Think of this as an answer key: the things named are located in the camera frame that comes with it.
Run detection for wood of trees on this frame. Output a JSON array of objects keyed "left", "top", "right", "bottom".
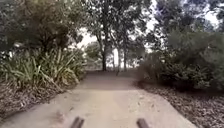
[{"left": 0, "top": 0, "right": 224, "bottom": 73}]

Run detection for pale concrete path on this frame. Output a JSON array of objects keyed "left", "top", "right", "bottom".
[{"left": 0, "top": 70, "right": 201, "bottom": 128}]

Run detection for robot's own part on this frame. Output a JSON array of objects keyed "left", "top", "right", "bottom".
[
  {"left": 136, "top": 117, "right": 151, "bottom": 128},
  {"left": 69, "top": 116, "right": 86, "bottom": 128}
]

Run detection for long-leaved green plants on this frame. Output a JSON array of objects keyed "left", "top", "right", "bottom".
[{"left": 0, "top": 46, "right": 88, "bottom": 89}]

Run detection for row of green bushes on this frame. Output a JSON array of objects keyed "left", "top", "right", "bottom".
[{"left": 136, "top": 31, "right": 224, "bottom": 93}]

